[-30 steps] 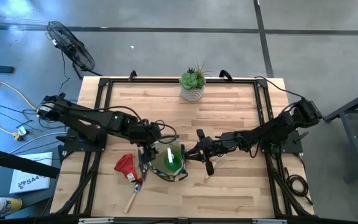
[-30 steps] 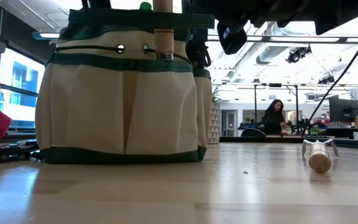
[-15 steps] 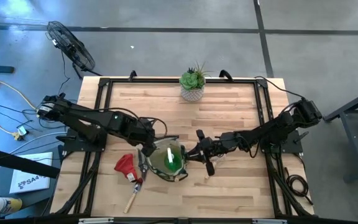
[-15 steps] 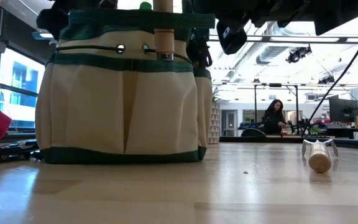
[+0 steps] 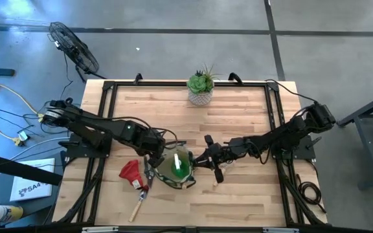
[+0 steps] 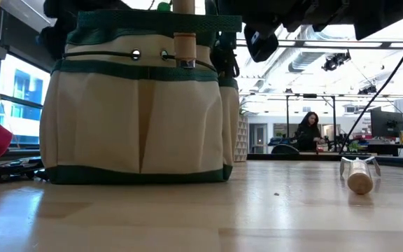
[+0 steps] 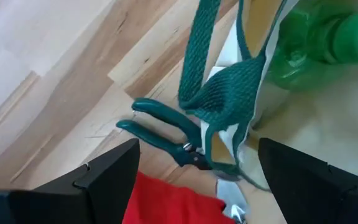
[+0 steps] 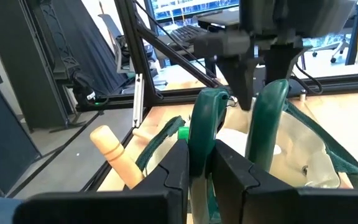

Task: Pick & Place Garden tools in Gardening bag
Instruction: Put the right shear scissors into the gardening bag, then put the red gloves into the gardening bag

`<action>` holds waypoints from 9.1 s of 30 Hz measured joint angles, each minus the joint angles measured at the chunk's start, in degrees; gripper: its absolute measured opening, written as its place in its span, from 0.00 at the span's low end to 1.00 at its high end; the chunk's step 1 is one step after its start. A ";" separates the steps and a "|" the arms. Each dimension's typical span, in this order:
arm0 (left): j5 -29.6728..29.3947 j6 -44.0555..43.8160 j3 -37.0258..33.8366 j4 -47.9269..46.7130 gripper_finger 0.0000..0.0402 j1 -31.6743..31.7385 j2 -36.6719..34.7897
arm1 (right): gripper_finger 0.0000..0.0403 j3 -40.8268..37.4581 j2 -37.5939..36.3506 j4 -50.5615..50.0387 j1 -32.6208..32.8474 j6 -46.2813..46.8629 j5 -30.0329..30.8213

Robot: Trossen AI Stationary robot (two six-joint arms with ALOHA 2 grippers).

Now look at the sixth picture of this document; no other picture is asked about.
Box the small wooden-handled transplanter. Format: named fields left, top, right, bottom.
left=172, top=0, right=198, bottom=69

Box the beige green-trimmed gardening bag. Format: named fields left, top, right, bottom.
left=39, top=8, right=243, bottom=186

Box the wooden-handled hand rake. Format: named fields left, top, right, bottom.
left=339, top=156, right=383, bottom=196

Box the large framed window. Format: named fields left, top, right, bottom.
left=0, top=52, right=52, bottom=150

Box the black ceiling spotlight cluster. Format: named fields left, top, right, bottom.
left=320, top=50, right=352, bottom=73

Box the grey door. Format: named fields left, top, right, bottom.
left=249, top=122, right=268, bottom=155

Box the person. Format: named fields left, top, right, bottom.
left=294, top=111, right=325, bottom=152

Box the black office chair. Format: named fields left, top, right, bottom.
left=270, top=143, right=301, bottom=155

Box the black computer monitor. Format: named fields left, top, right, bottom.
left=369, top=108, right=403, bottom=139

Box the black desk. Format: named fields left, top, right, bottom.
left=364, top=142, right=403, bottom=158

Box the grey overhead rail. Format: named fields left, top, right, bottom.
left=236, top=37, right=403, bottom=50

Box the black metal rig frame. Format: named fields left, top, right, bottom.
left=248, top=91, right=339, bottom=153

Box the black aluminium table frame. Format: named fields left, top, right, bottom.
left=246, top=152, right=403, bottom=167

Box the long black cable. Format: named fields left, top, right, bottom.
left=339, top=17, right=403, bottom=154

